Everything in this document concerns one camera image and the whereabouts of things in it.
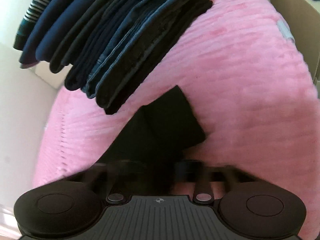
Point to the stack of folded clothes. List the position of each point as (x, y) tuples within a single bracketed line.
[(110, 45)]

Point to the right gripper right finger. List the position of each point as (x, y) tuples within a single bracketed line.
[(202, 176)]

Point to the black garment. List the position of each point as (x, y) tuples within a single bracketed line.
[(152, 146)]

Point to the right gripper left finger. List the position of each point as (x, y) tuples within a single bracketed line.
[(117, 191)]

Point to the pink fleece bed blanket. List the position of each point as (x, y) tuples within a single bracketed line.
[(249, 88)]

